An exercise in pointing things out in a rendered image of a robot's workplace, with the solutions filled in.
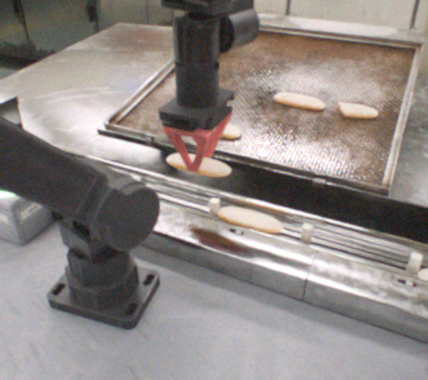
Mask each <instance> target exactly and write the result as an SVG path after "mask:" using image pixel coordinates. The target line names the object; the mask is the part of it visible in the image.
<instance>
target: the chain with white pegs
mask: <svg viewBox="0 0 428 380"><path fill-rule="evenodd" d="M160 200H163V201H168V202H171V203H174V204H177V205H180V206H185V207H191V206H188V205H184V204H181V203H178V202H174V201H169V200H167V199H163V198H160ZM191 208H194V209H197V210H201V211H204V212H207V213H210V214H213V215H217V216H219V215H218V213H217V212H218V210H219V209H220V200H218V199H214V198H212V199H211V201H210V202H209V211H207V210H204V209H200V208H198V207H191ZM311 231H312V224H308V223H304V225H303V227H302V234H301V238H299V237H297V238H296V237H295V236H292V235H289V234H286V233H282V232H279V233H278V234H281V235H285V236H288V237H291V238H294V239H297V240H301V241H303V242H306V243H312V244H316V245H319V246H322V247H326V248H328V249H335V250H339V251H342V252H345V253H348V254H351V255H355V256H357V257H360V258H364V259H367V260H371V261H374V262H377V263H380V264H386V265H388V266H392V267H395V268H398V269H402V270H405V271H408V272H414V273H418V271H419V268H420V265H421V261H422V255H420V254H417V253H413V252H412V253H411V257H410V261H409V264H408V267H407V268H404V267H401V266H397V265H394V264H388V263H384V262H382V261H380V260H376V259H373V258H371V259H370V258H369V257H366V256H362V255H359V254H356V253H352V252H349V251H346V250H344V249H340V248H331V247H330V246H327V245H324V244H321V243H313V242H311V241H310V238H311Z"/></svg>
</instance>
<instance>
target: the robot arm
mask: <svg viewBox="0 0 428 380"><path fill-rule="evenodd" d="M160 2H161V5H162V6H163V7H167V8H172V9H177V10H182V11H189V12H186V13H185V14H183V15H180V16H177V17H175V18H174V19H173V33H174V53H175V90H176V93H175V95H176V96H175V97H173V98H172V99H171V100H170V101H169V102H167V103H166V104H165V105H163V106H162V107H160V108H159V117H160V120H162V130H163V131H164V133H165V134H166V135H167V136H168V139H169V140H170V141H171V143H172V144H173V145H174V147H175V148H176V149H177V151H178V152H179V154H180V156H181V158H182V161H183V163H184V164H185V166H186V168H187V170H188V171H191V172H195V173H197V172H198V171H199V168H200V166H201V164H202V161H203V158H211V156H212V154H213V152H214V150H215V147H216V145H217V143H218V141H219V139H220V138H221V136H222V134H223V133H224V131H225V128H226V126H227V125H228V123H229V121H230V120H231V118H232V116H233V107H231V106H227V102H228V101H229V100H235V91H233V90H228V89H224V88H220V54H222V53H227V52H230V51H232V50H235V49H238V48H239V47H242V46H244V45H246V44H248V43H250V42H252V41H253V40H254V39H255V38H256V37H257V35H258V34H259V31H260V20H259V16H258V14H257V12H256V10H255V9H254V0H160ZM216 127H217V128H216ZM215 128H216V130H215V133H214V129H215ZM181 136H185V137H193V140H194V141H195V143H196V146H197V152H196V156H195V158H194V161H191V159H190V156H189V155H188V153H187V151H186V148H185V146H184V144H183V141H182V138H181ZM0 190H3V191H6V192H9V193H12V194H14V195H16V196H18V197H21V198H24V199H26V200H29V201H33V202H35V203H37V204H40V205H42V206H45V207H47V208H49V209H51V210H53V211H54V212H56V213H58V214H60V215H63V216H64V218H65V220H64V221H63V222H60V223H59V224H58V226H59V230H60V234H61V239H62V242H63V243H64V244H65V245H66V246H68V247H69V251H68V253H67V259H68V263H69V264H68V265H67V266H65V273H64V274H63V275H62V276H61V278H60V279H59V280H58V281H56V283H55V284H54V285H53V286H52V288H51V289H50V291H49V292H48V294H47V297H48V301H49V304H50V307H51V308H53V309H55V310H59V311H62V312H66V313H69V314H73V315H75V316H79V317H82V318H86V319H89V320H92V321H95V322H98V323H102V324H104V325H108V326H111V327H117V328H121V329H124V330H132V329H134V328H135V327H136V326H137V324H138V322H139V320H140V318H141V316H142V314H143V313H144V311H145V309H146V308H147V307H148V305H149V303H150V301H152V299H153V297H154V295H155V293H156V292H157V290H158V288H159V286H160V284H161V282H160V273H159V272H158V271H157V270H154V269H150V268H146V267H141V266H138V265H137V263H136V262H135V259H134V257H133V255H132V254H131V252H130V251H131V250H134V249H136V248H137V247H139V246H140V245H142V244H143V243H144V242H145V241H146V240H147V239H148V238H149V236H150V235H151V234H152V232H153V231H154V229H155V227H156V225H157V223H158V220H159V217H160V213H161V200H160V197H159V195H158V194H157V192H156V191H155V190H153V189H152V188H150V187H149V186H148V185H147V184H145V183H143V182H141V181H139V180H137V179H134V178H128V177H126V176H124V175H122V174H121V173H119V172H117V171H115V170H113V169H111V168H109V167H108V166H106V165H104V164H102V163H100V162H98V161H96V160H94V159H91V158H75V157H73V156H71V155H70V154H68V153H67V152H66V151H65V150H62V149H60V148H59V147H58V146H54V145H51V144H50V143H48V142H46V141H44V140H43V139H41V138H39V137H36V136H35V135H34V134H32V133H30V132H28V131H27V130H25V129H23V128H21V127H19V126H18V125H16V124H14V123H12V122H10V121H8V120H7V119H6V118H4V117H2V116H0Z"/></svg>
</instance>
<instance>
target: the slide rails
mask: <svg viewBox="0 0 428 380"><path fill-rule="evenodd" d="M140 181H141V182H143V183H145V184H147V185H148V186H149V187H150V188H152V189H153V190H155V191H156V192H157V193H159V194H162V195H165V196H168V197H171V198H174V199H178V200H181V201H187V202H191V203H194V204H198V205H200V206H204V207H209V202H210V201H211V199H212V198H210V197H206V196H202V195H199V194H195V193H192V192H188V191H184V190H181V189H178V188H175V187H171V186H167V185H165V184H161V183H158V182H154V181H151V180H148V179H142V178H140ZM160 203H163V204H166V205H170V206H175V207H178V208H181V209H184V210H188V211H191V212H194V213H198V214H201V215H204V216H207V217H210V218H214V219H217V220H220V221H224V220H223V219H221V218H220V217H219V216H217V215H213V214H210V213H207V212H204V211H201V210H197V209H194V208H191V207H185V206H180V205H177V204H174V203H171V202H168V201H163V200H160ZM231 206H232V207H242V208H245V209H249V210H254V211H257V212H260V213H263V214H266V215H268V216H271V217H273V218H275V219H276V220H278V221H279V222H280V223H281V224H282V225H283V226H284V227H283V229H286V230H289V231H292V232H296V233H299V234H302V227H303V225H304V222H298V221H295V220H291V219H288V218H284V217H280V216H277V215H273V214H270V213H267V212H263V211H260V210H256V209H253V208H249V207H245V206H240V205H236V204H233V203H229V202H226V201H220V208H221V207H231ZM224 222H225V221H224ZM265 234H268V233H265ZM268 235H270V236H274V237H277V238H280V239H284V240H287V241H291V242H294V243H300V244H302V245H304V246H308V247H311V248H314V249H318V250H321V251H328V252H331V253H334V254H337V255H340V256H344V257H346V258H350V259H353V260H356V261H360V262H362V263H365V264H371V265H375V266H378V267H380V268H384V269H387V270H390V271H394V272H396V273H400V274H406V275H409V276H412V277H415V278H418V275H417V273H414V272H408V271H405V270H402V269H398V268H395V267H392V266H388V265H386V264H380V263H377V262H374V261H371V260H367V259H364V258H360V257H357V256H355V255H351V254H348V253H345V252H342V251H339V250H335V249H328V248H326V247H322V246H319V245H316V244H312V243H306V242H303V241H301V240H297V239H294V238H291V237H288V236H285V235H281V234H278V233H276V234H268ZM311 237H312V238H315V239H318V240H322V241H325V242H329V243H335V244H338V245H342V246H348V247H350V248H353V249H357V250H360V251H364V252H367V253H371V254H374V255H377V256H380V257H383V258H386V259H390V260H393V261H397V262H400V263H404V264H409V261H410V257H411V252H408V251H405V250H401V249H397V248H394V247H390V246H388V245H384V244H381V243H375V242H368V241H364V240H361V239H358V238H355V237H351V236H348V235H345V234H341V233H338V232H334V231H330V230H328V229H324V228H321V227H317V226H312V231H311ZM420 268H422V269H425V268H428V257H424V256H422V261H421V265H420Z"/></svg>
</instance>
